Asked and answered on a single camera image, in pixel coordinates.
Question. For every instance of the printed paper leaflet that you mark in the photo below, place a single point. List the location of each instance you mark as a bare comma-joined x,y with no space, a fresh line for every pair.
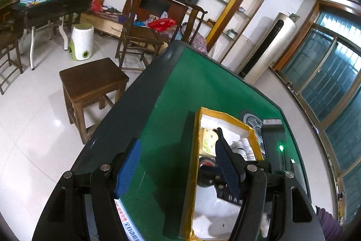
128,222

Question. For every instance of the square wooden stool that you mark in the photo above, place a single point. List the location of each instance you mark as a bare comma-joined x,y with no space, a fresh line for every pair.
90,77

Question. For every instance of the floral cushion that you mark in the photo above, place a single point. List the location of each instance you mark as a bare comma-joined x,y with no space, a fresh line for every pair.
198,42

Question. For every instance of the round grey table centre panel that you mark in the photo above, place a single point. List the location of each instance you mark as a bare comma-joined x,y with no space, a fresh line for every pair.
251,121

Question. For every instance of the wooden framed window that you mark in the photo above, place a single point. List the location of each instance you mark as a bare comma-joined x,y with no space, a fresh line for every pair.
324,74

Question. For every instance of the black electrical tape roll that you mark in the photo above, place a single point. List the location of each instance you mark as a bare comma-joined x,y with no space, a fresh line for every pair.
203,176

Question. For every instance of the small red plastic bag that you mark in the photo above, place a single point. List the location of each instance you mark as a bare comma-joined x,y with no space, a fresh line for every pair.
96,5

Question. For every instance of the plain white medicine bottle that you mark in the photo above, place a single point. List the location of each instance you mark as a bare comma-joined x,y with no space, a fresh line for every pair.
236,148

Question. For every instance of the dark mahjong table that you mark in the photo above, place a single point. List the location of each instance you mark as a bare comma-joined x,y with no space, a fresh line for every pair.
50,8

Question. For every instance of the white foam box yellow tape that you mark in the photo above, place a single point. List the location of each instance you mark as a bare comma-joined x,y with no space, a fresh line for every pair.
192,179

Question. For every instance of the dark wooden chair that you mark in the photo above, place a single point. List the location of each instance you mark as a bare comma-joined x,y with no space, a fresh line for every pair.
8,40

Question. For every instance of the standing air conditioner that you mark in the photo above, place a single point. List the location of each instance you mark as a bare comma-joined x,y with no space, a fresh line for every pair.
270,46

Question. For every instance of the person's right forearm purple sleeve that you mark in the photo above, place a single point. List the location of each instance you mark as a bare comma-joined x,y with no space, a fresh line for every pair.
328,224

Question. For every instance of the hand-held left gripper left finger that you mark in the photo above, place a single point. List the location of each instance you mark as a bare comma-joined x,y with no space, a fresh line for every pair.
128,170

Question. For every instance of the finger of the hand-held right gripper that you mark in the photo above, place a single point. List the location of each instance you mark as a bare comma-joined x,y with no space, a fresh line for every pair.
222,195

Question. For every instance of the white spray bottle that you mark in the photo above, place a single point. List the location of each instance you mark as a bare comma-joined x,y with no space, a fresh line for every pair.
249,152

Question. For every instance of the white green round bin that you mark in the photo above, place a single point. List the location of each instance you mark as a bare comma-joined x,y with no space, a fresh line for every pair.
81,40

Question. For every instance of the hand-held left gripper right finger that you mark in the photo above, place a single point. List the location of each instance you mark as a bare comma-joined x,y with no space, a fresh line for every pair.
227,167

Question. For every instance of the large red plastic bag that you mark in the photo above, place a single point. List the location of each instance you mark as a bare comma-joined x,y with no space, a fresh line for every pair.
162,24

